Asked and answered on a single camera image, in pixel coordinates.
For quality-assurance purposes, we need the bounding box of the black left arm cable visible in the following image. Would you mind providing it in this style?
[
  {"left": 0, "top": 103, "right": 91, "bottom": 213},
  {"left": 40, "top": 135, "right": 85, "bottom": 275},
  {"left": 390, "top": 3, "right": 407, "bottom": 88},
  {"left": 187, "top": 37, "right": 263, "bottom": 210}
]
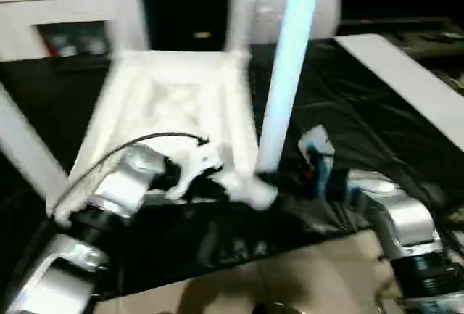
[{"left": 49, "top": 131, "right": 212, "bottom": 220}]

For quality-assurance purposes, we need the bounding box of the grey printed cushion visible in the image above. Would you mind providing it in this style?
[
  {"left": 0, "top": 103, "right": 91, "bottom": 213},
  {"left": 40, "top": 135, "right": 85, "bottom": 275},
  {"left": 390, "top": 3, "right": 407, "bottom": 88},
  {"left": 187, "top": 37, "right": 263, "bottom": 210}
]
[{"left": 241, "top": 0, "right": 344, "bottom": 46}]

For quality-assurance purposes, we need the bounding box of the black work mat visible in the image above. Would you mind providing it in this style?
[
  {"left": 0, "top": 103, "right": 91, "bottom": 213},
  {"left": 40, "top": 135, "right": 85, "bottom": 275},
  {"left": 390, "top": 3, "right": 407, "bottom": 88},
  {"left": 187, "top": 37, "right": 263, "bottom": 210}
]
[{"left": 0, "top": 38, "right": 464, "bottom": 299}]

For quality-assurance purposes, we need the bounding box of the white plastic table top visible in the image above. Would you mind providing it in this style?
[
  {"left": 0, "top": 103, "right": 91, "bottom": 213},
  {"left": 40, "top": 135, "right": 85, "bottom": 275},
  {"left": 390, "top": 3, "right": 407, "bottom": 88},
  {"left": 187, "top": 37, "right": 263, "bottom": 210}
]
[{"left": 46, "top": 49, "right": 281, "bottom": 226}]

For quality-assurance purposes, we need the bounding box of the brown low bench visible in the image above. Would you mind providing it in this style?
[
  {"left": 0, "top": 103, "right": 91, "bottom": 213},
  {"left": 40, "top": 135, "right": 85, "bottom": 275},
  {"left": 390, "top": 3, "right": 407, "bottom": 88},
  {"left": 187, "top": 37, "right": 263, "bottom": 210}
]
[{"left": 394, "top": 25, "right": 464, "bottom": 59}]

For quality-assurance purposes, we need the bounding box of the dark round robot part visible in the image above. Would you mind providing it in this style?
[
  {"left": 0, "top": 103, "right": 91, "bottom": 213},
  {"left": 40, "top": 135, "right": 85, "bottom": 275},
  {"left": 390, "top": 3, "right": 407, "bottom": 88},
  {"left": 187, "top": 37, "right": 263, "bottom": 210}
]
[{"left": 253, "top": 302, "right": 291, "bottom": 314}]

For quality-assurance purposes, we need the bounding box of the white plastic table leg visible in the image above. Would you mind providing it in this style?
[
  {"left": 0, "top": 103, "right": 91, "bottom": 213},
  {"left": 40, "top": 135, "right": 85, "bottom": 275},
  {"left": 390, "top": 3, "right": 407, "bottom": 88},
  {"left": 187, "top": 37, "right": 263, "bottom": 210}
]
[
  {"left": 255, "top": 0, "right": 326, "bottom": 178},
  {"left": 223, "top": 0, "right": 259, "bottom": 62},
  {"left": 0, "top": 83, "right": 70, "bottom": 202},
  {"left": 92, "top": 0, "right": 128, "bottom": 62}
]

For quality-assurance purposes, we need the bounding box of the black sofa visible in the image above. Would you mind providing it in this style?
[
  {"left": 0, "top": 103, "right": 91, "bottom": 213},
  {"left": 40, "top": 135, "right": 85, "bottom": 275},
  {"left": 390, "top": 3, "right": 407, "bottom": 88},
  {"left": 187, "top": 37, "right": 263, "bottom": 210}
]
[{"left": 139, "top": 0, "right": 464, "bottom": 54}]

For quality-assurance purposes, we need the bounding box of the white glass-door cabinet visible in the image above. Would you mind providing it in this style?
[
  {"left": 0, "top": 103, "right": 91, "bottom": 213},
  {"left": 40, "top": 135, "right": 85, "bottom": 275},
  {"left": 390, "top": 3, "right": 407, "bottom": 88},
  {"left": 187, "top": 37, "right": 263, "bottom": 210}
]
[{"left": 0, "top": 0, "right": 152, "bottom": 62}]

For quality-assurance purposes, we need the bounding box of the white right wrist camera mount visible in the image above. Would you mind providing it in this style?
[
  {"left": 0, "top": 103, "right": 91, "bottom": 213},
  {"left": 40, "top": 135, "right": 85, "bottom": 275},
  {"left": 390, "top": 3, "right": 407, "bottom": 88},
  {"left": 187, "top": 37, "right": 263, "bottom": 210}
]
[{"left": 297, "top": 124, "right": 337, "bottom": 199}]

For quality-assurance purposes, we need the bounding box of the white flat panel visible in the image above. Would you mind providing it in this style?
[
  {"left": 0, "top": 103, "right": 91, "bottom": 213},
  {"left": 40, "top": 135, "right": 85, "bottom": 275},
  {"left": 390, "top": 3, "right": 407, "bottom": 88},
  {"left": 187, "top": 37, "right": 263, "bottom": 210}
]
[{"left": 333, "top": 33, "right": 464, "bottom": 138}]

